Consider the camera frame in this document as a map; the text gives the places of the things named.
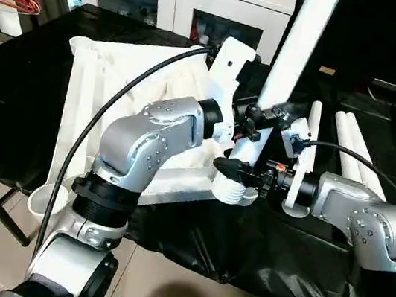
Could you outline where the white plastic table top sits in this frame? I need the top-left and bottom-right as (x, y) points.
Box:
(25, 22), (279, 254)

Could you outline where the black glossy mat cloth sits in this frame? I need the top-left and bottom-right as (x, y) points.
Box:
(0, 0), (396, 297)

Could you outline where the white plastic container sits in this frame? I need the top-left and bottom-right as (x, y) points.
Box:
(0, 6), (27, 38)

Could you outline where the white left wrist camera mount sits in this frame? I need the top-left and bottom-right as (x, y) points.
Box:
(196, 33), (261, 149)

